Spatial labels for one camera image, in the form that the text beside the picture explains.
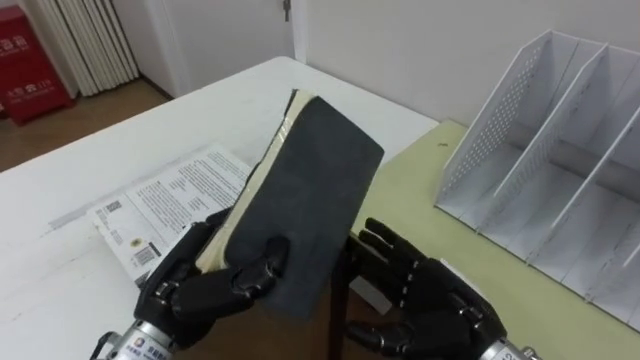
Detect red cabinet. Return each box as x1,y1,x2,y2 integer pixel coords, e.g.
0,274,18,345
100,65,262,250
0,4,76,127

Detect white folding panels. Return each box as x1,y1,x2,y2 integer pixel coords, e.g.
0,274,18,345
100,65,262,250
22,0,142,99

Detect white door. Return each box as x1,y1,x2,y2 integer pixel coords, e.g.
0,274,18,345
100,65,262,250
112,0,297,100

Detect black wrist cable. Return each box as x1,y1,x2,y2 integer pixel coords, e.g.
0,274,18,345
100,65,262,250
89,330,121,360

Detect white perforated file rack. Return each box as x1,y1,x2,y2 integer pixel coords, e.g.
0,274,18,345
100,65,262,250
433,28,640,334

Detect dark grey book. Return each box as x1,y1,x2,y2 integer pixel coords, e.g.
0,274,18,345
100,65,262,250
194,88,386,322

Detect green desk with black legs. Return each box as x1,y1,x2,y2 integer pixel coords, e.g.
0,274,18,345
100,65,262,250
327,118,640,360

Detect white desk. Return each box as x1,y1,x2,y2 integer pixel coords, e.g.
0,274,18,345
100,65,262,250
0,55,441,360

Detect white printed booklet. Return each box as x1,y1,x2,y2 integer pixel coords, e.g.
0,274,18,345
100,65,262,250
86,143,254,291

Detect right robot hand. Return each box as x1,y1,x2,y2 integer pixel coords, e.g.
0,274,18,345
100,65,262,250
344,216,509,360

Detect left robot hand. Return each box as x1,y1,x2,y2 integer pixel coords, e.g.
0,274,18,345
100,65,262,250
133,206,292,351

